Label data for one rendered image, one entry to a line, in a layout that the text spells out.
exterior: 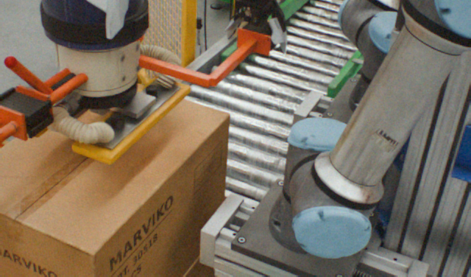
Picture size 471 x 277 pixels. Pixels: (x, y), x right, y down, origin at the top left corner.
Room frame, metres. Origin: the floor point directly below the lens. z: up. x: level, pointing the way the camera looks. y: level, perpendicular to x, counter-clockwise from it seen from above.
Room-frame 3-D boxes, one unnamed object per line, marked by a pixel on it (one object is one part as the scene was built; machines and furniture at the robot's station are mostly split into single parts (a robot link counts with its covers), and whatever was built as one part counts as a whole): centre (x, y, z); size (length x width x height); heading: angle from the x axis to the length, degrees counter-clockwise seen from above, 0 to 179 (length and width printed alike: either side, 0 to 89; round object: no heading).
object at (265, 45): (1.45, -0.05, 1.18); 0.09 x 0.08 x 0.05; 66
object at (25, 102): (1.05, 0.41, 1.18); 0.10 x 0.08 x 0.06; 66
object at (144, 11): (1.28, 0.31, 1.30); 0.23 x 0.23 x 0.04
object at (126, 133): (1.25, 0.22, 1.08); 0.34 x 0.10 x 0.05; 156
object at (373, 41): (1.41, -0.35, 1.20); 0.13 x 0.12 x 0.14; 17
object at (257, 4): (1.43, -0.03, 1.29); 0.09 x 0.08 x 0.12; 156
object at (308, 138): (0.94, -0.16, 1.20); 0.13 x 0.12 x 0.14; 2
